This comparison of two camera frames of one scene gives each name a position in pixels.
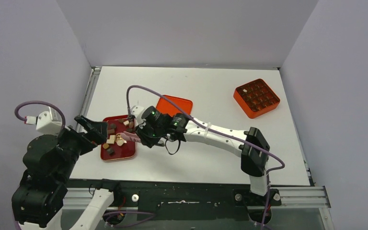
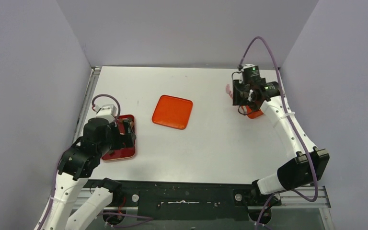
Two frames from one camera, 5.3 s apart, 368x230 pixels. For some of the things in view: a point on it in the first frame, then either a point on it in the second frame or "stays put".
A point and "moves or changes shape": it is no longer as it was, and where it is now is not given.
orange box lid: x=165 y=106 stays put
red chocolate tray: x=120 y=144 stays put
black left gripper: x=97 y=133 -> x=130 y=137
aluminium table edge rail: x=95 y=71 stays put
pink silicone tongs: x=131 y=136 moves or changes shape
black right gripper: x=142 y=133 -> x=239 y=95
